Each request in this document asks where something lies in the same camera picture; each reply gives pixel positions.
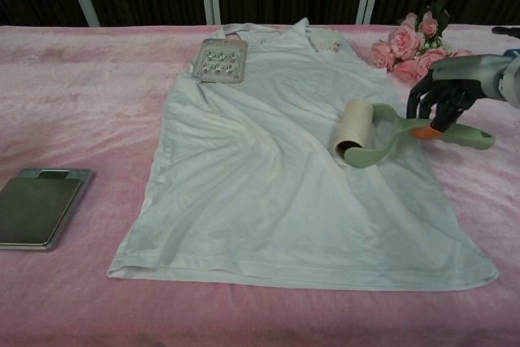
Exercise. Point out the pink fleece blanket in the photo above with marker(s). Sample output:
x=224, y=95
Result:
x=81, y=119

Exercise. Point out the pink rose bouquet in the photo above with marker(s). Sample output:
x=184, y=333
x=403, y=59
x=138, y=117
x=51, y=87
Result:
x=402, y=44

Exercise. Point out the silver digital scale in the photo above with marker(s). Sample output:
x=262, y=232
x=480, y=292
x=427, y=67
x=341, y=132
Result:
x=36, y=213

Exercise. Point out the hair clip card pack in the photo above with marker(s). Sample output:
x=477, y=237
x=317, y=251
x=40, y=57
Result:
x=221, y=62

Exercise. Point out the green lint roller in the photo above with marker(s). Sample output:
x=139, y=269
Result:
x=355, y=127

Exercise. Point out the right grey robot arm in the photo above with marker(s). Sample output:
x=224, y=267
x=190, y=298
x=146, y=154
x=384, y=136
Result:
x=512, y=83

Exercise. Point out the white tank top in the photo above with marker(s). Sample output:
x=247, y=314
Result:
x=264, y=184

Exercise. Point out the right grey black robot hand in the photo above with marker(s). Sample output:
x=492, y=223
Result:
x=467, y=66

